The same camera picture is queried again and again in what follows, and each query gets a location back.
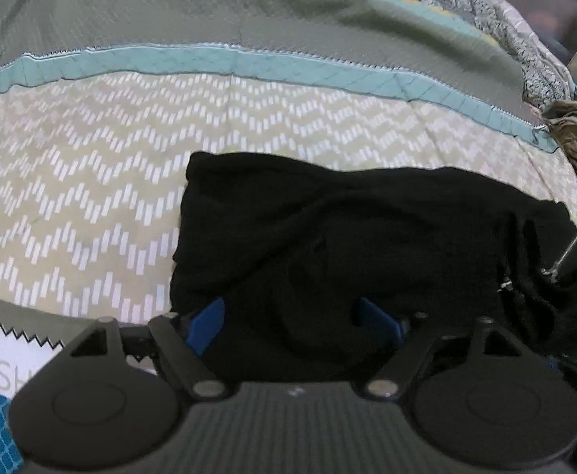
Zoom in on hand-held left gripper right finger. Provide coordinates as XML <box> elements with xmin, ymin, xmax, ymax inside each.
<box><xmin>355</xmin><ymin>297</ymin><xmax>527</xmax><ymax>400</ymax></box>

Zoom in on green and beige zigzag bedspread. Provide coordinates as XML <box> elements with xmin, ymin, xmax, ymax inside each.
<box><xmin>0</xmin><ymin>0</ymin><xmax>577</xmax><ymax>401</ymax></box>

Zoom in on black pants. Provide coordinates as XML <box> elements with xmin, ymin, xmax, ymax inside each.
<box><xmin>169</xmin><ymin>150</ymin><xmax>577</xmax><ymax>387</ymax></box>

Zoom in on grey and white printed cloth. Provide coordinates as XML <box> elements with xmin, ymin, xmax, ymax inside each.
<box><xmin>391</xmin><ymin>0</ymin><xmax>577</xmax><ymax>112</ymax></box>

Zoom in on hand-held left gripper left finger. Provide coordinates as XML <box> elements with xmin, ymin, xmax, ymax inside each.
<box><xmin>64</xmin><ymin>297</ymin><xmax>229</xmax><ymax>399</ymax></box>

